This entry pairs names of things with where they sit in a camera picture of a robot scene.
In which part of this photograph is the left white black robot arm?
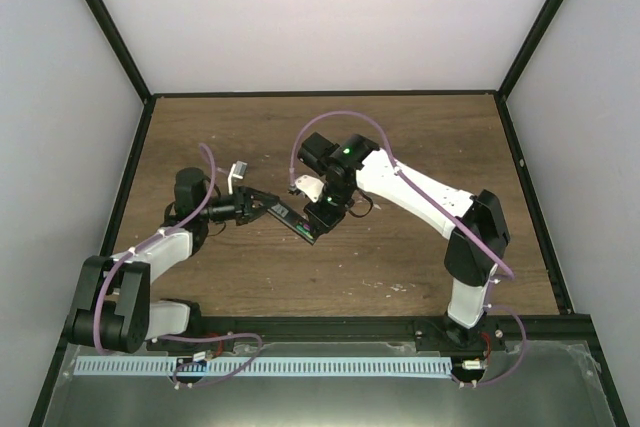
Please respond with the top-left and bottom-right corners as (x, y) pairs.
(63, 167), (279, 353)

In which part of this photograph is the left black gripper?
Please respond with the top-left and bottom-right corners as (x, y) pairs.
(199, 186), (280, 226)

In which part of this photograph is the black remote control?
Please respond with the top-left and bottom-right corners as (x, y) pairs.
(268, 202), (318, 245)

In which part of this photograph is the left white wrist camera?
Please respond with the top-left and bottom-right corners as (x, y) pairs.
(227, 161), (248, 194)

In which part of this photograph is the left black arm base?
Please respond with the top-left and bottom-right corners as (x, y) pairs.
(146, 313), (235, 353)

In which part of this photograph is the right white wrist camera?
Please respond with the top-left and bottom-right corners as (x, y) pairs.
(289, 175), (325, 203)

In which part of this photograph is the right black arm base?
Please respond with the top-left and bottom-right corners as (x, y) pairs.
(413, 315), (505, 353)

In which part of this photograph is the green battery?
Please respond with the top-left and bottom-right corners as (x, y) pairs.
(296, 225), (313, 239)

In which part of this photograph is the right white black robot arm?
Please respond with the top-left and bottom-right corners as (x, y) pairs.
(291, 133), (510, 350)

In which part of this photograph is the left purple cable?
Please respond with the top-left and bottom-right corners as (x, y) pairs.
(93, 142), (264, 390)

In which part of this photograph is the black aluminium frame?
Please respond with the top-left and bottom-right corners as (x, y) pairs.
(27, 0), (632, 427)

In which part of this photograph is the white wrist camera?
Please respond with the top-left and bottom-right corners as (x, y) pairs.
(289, 175), (325, 203)
(227, 161), (248, 194)

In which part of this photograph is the light blue slotted cable duct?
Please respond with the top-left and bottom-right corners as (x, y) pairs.
(73, 356), (452, 379)

